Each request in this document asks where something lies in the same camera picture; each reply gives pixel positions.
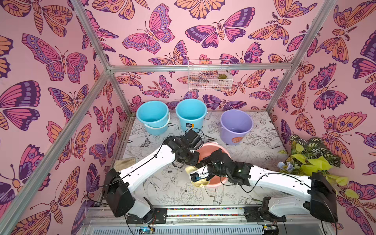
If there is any purple plastic bucket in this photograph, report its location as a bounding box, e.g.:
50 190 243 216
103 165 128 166
220 110 254 146

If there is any green leafy potted plant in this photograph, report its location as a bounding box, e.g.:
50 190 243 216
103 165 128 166
278 134 362 199

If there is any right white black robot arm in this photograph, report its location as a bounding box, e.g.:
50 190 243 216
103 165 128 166
197 149 338 223

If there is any white wire wall basket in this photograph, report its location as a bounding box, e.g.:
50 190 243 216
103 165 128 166
186 64 233 92

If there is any right blue bucket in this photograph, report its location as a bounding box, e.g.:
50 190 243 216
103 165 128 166
175 99 208 131

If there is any pink plastic bucket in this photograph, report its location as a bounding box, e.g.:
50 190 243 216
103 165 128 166
198 142 231 188

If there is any blue bucket white handle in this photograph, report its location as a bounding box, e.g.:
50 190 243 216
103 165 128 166
136 101 170 136

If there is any small green succulent plant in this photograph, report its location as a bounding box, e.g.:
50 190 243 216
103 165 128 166
217 74 228 80

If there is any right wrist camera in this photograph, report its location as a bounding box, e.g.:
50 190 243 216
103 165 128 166
190 172 210 183

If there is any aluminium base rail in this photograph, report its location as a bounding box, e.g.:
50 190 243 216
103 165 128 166
79 205 337 235

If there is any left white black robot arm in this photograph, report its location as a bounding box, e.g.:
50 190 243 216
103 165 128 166
102 129 205 223

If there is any yellow microfiber cloth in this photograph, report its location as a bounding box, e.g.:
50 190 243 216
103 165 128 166
185 166 210 188

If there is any beige worn cloth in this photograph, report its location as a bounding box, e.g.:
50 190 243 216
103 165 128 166
114 158 136 172

